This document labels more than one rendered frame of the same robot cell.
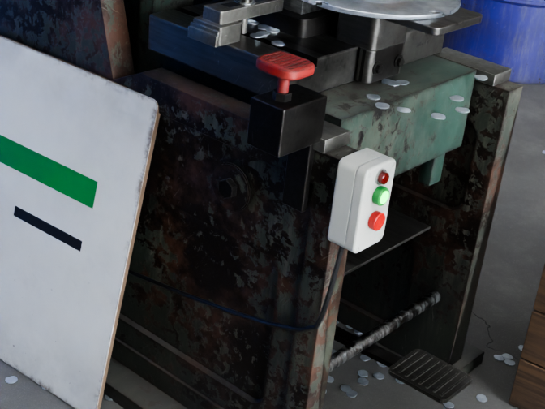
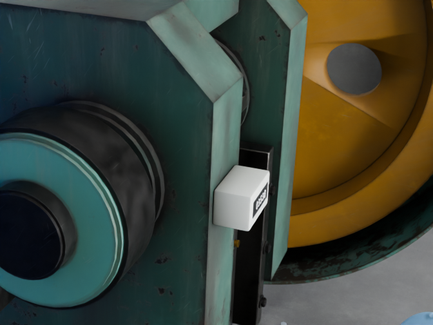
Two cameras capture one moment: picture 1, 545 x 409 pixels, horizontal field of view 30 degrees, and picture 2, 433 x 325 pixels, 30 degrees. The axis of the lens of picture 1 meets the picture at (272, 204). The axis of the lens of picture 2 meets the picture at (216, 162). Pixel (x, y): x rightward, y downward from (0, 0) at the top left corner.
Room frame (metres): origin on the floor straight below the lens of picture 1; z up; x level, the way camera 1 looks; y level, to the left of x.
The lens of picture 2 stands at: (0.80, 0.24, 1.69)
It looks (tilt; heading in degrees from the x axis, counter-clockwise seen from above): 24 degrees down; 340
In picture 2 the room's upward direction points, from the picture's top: 3 degrees clockwise
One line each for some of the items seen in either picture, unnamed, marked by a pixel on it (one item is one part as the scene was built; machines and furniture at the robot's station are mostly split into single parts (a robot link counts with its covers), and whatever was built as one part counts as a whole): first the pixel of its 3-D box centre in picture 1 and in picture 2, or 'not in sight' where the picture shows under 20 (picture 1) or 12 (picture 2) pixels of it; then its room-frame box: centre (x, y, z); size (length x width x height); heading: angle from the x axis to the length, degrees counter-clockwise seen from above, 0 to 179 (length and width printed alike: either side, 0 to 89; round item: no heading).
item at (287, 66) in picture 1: (283, 86); not in sight; (1.30, 0.00, 0.72); 0.07 x 0.06 x 0.08; 52
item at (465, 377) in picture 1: (324, 327); not in sight; (1.62, -0.12, 0.14); 0.59 x 0.10 x 0.05; 52
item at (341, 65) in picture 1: (302, 33); not in sight; (1.70, -0.02, 0.68); 0.45 x 0.30 x 0.06; 142
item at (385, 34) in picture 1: (388, 38); not in sight; (1.60, -0.16, 0.72); 0.25 x 0.14 x 0.14; 52
